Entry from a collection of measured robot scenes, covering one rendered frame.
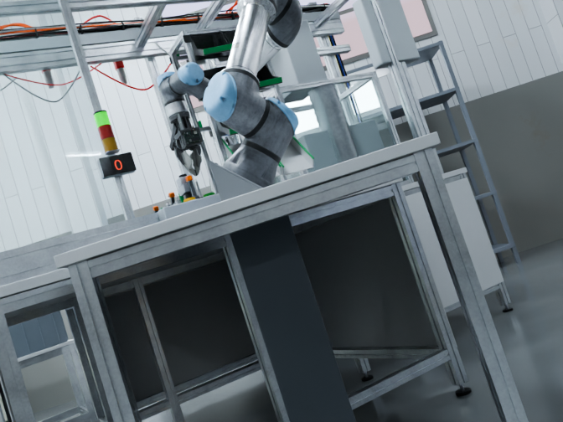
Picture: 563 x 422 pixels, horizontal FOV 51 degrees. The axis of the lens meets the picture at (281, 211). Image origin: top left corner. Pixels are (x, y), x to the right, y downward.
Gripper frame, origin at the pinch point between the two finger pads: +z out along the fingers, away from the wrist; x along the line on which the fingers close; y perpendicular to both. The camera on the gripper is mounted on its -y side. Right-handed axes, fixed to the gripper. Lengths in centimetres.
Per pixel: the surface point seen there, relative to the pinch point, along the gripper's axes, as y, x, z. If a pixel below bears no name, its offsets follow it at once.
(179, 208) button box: 12.8, -13.7, 12.6
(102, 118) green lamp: -21.5, -19.2, -31.5
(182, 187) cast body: -10.4, -2.1, 2.0
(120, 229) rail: 5.1, -31.5, 13.3
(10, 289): 14, -66, 22
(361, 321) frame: -45, 75, 77
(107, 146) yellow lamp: -22.1, -20.4, -20.8
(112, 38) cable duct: -114, 24, -105
